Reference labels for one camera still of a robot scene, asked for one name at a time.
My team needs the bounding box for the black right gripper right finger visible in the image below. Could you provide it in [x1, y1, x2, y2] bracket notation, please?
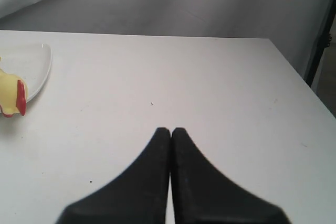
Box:
[170, 128, 290, 223]

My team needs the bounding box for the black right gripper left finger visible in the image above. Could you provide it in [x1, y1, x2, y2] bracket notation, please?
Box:
[57, 127, 170, 224]

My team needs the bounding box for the yellow rubber chicken toy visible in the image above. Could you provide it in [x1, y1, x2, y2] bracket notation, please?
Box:
[1, 69, 28, 118]

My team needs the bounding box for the white square plate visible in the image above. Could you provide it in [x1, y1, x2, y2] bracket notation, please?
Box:
[1, 44, 53, 102]

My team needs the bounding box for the black stand pole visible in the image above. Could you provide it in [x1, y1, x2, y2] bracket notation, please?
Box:
[304, 0, 335, 87]

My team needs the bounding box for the grey backdrop cloth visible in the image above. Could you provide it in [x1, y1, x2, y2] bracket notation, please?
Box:
[0, 0, 336, 40]

